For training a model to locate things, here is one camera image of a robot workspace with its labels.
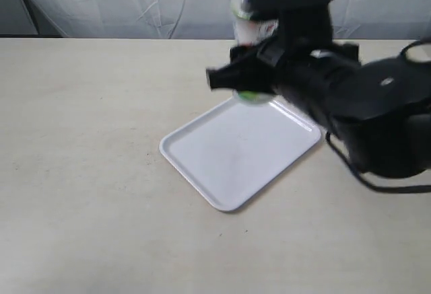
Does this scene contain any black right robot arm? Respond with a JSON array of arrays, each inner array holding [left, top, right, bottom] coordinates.
[[206, 39, 430, 178]]

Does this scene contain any white plastic tray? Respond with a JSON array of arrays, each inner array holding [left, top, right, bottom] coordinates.
[[159, 98, 321, 212]]

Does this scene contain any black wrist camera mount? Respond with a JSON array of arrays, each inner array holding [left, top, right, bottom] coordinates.
[[241, 0, 333, 50]]

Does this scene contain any clear lime drink bottle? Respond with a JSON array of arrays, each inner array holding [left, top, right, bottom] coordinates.
[[228, 0, 280, 106]]

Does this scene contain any white backdrop cloth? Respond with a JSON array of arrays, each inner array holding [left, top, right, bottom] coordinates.
[[1, 0, 430, 39]]

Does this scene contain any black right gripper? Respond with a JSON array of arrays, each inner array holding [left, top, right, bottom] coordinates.
[[206, 38, 360, 98]]

